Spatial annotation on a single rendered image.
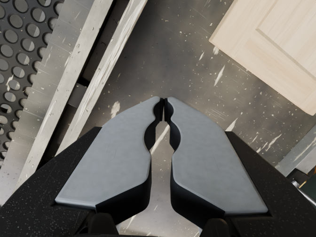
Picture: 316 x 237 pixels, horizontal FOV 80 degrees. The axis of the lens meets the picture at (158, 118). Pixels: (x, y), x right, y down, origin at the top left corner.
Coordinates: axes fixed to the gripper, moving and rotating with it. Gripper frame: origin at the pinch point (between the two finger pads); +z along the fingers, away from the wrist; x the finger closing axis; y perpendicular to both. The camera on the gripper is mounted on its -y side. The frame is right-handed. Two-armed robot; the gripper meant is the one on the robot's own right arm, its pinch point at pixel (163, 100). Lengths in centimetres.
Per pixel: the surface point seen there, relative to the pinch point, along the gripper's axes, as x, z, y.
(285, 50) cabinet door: 23.2, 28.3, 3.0
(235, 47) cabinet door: 12.7, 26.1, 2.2
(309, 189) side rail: 49, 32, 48
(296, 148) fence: 34, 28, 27
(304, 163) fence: 35, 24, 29
